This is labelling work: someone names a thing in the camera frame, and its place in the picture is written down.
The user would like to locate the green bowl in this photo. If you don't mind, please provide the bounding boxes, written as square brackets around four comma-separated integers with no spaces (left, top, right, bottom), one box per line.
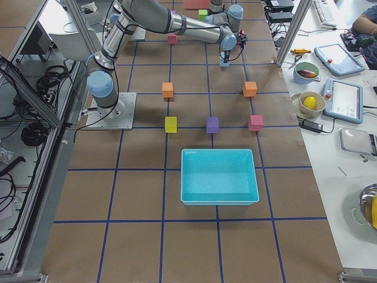
[293,62,319,84]

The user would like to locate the white keyboard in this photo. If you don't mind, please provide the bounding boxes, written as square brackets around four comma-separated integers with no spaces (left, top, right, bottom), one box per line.
[312,0,338,28]

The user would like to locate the pink foam block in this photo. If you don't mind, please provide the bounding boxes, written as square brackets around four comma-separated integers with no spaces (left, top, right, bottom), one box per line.
[248,115,264,132]
[167,33,178,45]

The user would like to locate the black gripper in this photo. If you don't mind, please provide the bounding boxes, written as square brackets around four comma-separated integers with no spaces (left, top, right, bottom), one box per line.
[223,51,230,62]

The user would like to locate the metal bowl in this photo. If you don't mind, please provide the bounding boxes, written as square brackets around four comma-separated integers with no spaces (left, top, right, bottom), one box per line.
[351,183,376,233]

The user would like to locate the yellow tool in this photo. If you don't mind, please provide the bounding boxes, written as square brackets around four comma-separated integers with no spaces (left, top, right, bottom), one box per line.
[290,48,312,55]

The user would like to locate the yellow lemon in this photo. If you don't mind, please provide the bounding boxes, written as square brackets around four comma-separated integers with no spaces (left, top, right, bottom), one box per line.
[302,96,316,110]

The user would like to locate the light blue foam block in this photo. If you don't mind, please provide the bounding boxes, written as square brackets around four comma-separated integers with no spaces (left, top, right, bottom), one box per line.
[219,58,230,67]

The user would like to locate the beige bowl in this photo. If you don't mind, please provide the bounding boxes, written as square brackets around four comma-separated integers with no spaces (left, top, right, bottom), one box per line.
[298,91,326,118]

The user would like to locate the black power adapter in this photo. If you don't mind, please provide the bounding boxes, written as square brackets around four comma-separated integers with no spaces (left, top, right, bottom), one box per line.
[299,120,323,133]

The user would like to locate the blue teach pendant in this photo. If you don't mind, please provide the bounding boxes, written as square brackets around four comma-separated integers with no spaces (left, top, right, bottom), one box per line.
[322,79,363,124]
[314,44,365,76]

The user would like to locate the red foam block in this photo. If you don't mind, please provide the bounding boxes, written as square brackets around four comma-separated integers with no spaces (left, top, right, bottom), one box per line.
[183,0,210,9]

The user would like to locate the red fruit in bowl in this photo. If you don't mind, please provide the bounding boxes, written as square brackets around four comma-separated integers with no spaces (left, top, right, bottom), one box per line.
[297,70,318,79]

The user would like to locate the grey kitchen scale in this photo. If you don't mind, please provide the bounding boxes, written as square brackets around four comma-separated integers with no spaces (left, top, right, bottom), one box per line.
[339,127,376,156]

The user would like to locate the yellow foam block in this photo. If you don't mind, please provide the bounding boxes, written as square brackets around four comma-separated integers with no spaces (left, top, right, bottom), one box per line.
[164,116,177,133]

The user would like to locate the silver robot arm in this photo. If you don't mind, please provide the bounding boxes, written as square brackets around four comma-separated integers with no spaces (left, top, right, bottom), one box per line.
[86,1,247,129]

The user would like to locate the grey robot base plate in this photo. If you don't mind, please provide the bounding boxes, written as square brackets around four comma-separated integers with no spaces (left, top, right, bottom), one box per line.
[86,92,137,130]

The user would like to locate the green foam block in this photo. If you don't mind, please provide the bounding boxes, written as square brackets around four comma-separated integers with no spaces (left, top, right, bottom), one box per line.
[198,9,208,21]

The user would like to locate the turquoise plastic bin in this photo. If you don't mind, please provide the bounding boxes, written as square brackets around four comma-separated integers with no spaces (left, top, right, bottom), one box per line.
[181,149,260,206]

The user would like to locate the orange foam block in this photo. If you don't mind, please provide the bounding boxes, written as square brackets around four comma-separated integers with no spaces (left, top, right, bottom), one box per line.
[243,81,257,97]
[161,82,174,98]

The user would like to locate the scissors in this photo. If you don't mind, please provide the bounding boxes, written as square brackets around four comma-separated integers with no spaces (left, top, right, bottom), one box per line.
[289,54,303,69]

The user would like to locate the person's forearm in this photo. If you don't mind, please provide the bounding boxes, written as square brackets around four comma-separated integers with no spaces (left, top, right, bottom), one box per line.
[352,5,377,35]

